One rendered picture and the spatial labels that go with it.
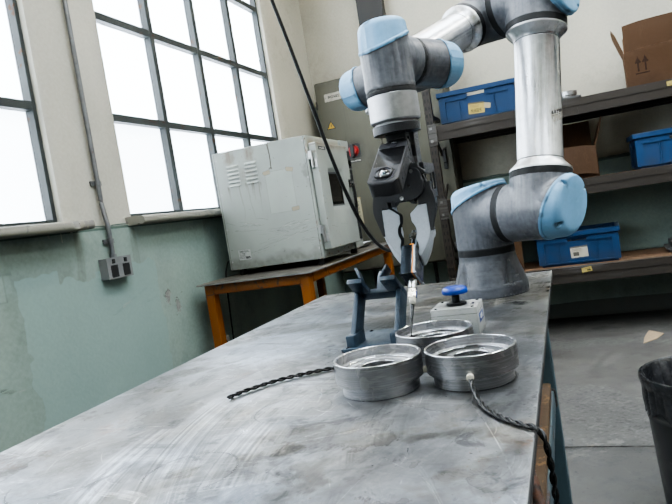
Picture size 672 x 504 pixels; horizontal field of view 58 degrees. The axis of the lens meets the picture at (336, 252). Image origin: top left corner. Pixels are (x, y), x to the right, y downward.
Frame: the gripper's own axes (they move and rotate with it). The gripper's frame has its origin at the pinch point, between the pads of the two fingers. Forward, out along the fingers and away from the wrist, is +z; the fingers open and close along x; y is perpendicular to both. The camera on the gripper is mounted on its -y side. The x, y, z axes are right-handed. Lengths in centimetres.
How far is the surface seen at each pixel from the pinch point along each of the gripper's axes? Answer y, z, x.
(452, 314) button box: 2.8, 9.4, -4.0
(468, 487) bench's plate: -44.5, 13.1, -14.9
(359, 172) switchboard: 356, -38, 138
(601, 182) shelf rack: 328, -2, -30
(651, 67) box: 339, -66, -66
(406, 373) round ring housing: -23.5, 10.5, -4.3
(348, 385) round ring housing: -25.4, 11.0, 2.1
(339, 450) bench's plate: -38.3, 13.1, -1.9
